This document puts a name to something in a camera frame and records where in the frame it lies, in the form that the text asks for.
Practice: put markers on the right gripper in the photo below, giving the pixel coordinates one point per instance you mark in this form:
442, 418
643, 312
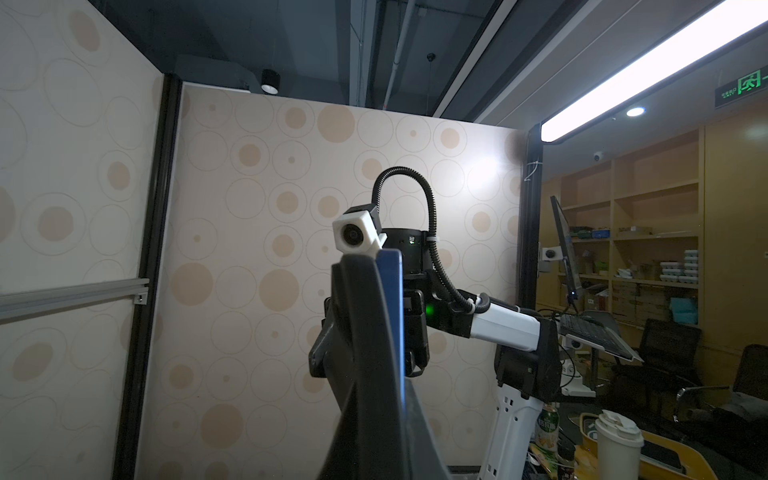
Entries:
414, 327

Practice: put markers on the black phone case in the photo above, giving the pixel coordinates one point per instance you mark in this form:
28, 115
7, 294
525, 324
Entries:
373, 439

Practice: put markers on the blue phone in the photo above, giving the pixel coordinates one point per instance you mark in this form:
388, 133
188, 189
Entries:
389, 263

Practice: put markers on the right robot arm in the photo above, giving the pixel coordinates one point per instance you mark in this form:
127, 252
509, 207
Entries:
529, 375

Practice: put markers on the monitor on stand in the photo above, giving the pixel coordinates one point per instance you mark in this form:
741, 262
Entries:
570, 263

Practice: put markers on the white paper cup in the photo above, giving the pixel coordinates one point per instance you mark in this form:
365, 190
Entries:
620, 442

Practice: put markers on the black office chair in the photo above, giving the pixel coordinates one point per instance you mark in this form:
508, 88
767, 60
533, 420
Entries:
668, 351

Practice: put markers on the wooden shelf unit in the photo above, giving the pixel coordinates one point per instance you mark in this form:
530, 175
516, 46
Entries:
638, 231

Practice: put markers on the green exit sign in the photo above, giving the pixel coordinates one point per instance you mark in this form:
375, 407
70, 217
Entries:
735, 90

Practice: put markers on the ceiling light strip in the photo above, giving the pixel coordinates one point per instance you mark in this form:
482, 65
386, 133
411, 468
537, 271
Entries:
718, 28

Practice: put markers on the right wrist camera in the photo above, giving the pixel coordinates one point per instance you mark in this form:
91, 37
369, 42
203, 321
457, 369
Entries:
358, 231

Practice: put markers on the right black corner post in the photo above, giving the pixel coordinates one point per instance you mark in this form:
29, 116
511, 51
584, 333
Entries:
529, 220

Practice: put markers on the black corner post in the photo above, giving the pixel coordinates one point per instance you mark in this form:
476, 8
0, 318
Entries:
160, 187
529, 220

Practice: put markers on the left black corner post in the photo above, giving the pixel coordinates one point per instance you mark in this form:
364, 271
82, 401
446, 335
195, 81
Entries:
160, 187

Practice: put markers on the left aluminium rail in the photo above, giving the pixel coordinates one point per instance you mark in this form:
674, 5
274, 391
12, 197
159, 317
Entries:
21, 306

